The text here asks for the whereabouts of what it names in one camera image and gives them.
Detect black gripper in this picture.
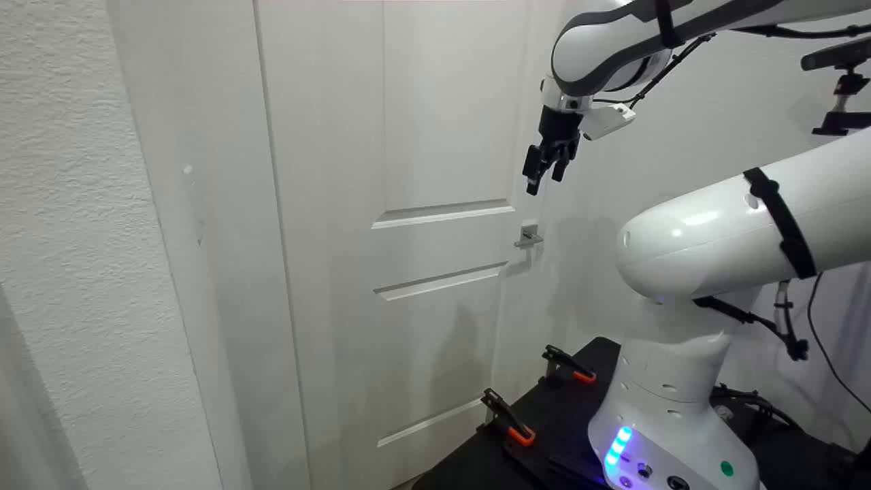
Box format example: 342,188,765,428
519,104,586,198

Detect silver door lever handle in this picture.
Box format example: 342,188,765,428
512,220,548,254

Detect white panelled door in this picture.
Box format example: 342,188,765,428
252,0,569,490

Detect black orange-tipped clamp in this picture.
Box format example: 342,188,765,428
538,344,601,389
478,386,541,451

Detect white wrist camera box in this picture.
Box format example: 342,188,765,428
580,97,639,145

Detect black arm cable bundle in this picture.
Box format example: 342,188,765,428
622,0,871,364

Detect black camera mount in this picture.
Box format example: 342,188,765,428
809,69,871,139

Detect black cables behind base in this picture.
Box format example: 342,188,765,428
708,380,806,436

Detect black stereo camera bar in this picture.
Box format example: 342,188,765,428
797,32,871,73

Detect thin black hanging cable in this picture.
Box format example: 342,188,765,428
803,269,871,418

